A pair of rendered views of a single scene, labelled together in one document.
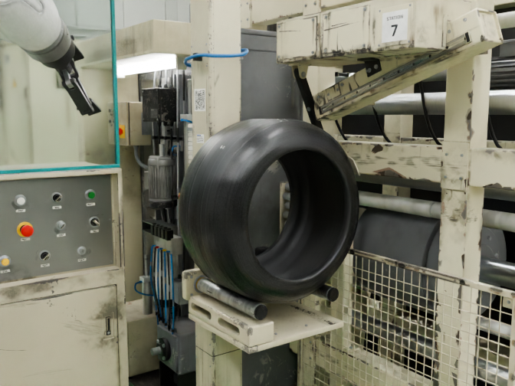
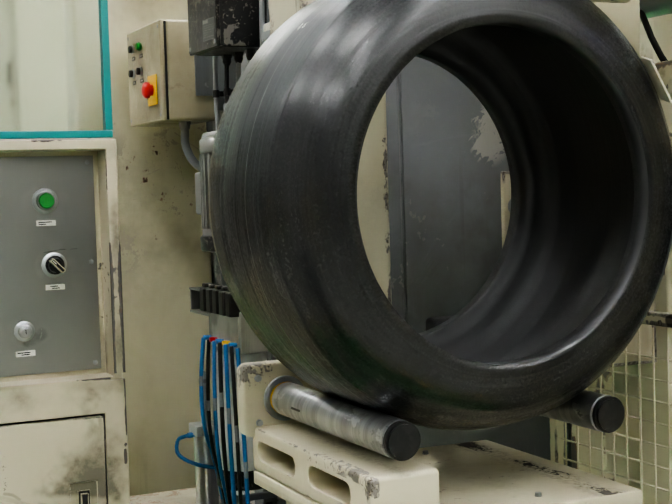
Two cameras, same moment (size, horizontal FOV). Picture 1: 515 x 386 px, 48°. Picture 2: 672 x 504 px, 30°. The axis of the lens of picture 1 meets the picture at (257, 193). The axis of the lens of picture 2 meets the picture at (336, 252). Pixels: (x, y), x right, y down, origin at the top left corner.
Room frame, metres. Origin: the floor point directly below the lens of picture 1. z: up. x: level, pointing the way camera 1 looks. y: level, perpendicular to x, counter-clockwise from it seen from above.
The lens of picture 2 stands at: (0.21, -0.20, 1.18)
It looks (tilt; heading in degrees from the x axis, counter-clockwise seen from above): 3 degrees down; 11
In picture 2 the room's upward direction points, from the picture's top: 2 degrees counter-clockwise
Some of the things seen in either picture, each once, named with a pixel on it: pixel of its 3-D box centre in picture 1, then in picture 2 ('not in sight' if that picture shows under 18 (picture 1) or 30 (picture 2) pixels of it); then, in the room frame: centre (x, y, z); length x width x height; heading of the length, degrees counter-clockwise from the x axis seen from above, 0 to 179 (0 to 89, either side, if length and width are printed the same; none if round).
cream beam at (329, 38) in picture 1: (363, 36); not in sight; (1.87, -0.34, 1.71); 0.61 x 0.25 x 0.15; 35
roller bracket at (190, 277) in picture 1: (234, 276); (373, 386); (1.94, 0.08, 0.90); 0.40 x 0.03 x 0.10; 125
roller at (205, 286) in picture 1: (228, 296); (337, 417); (1.71, 0.09, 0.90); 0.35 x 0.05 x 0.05; 35
